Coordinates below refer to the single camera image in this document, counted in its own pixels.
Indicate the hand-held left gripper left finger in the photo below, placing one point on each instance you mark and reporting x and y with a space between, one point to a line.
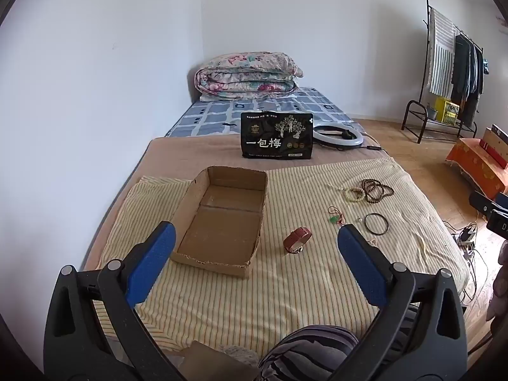
153 262

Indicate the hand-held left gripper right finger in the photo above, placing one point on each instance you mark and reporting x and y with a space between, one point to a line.
359 262

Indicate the black bangle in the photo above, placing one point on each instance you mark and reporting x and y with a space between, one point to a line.
365 224

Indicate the cardboard box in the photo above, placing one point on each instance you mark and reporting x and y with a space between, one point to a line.
222 226

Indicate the yellow striped cloth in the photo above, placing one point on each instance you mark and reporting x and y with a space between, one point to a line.
309 285

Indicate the orange cloth covered box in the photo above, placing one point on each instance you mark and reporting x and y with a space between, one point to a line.
472 162

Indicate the red and white boxes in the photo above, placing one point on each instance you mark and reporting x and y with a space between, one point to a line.
494 147

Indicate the person's striped pants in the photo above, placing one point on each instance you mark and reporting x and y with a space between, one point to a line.
309 353

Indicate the yellow box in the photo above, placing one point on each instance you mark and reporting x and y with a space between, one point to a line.
448 111

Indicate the brown blanket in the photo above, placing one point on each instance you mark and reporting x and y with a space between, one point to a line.
190 154

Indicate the small grey pot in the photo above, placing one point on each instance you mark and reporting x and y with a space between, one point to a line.
431 112

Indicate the flat cardboard piece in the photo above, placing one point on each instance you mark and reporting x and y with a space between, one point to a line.
214 365

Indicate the black metal clothes rack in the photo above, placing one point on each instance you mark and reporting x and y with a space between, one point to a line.
410 117

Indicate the dark hanging clothes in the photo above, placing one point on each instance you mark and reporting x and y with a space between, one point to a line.
466 71

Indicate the black snack bag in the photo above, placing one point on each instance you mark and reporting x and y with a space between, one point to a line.
278 137

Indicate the blue checked bed sheet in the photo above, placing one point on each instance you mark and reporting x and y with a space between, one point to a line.
214 115

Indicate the striped hanging towel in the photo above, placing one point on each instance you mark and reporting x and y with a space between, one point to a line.
440 55

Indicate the white pillow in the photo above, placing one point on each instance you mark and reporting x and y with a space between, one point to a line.
208 97

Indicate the folded floral quilt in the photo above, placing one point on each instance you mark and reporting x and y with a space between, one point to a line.
246 73

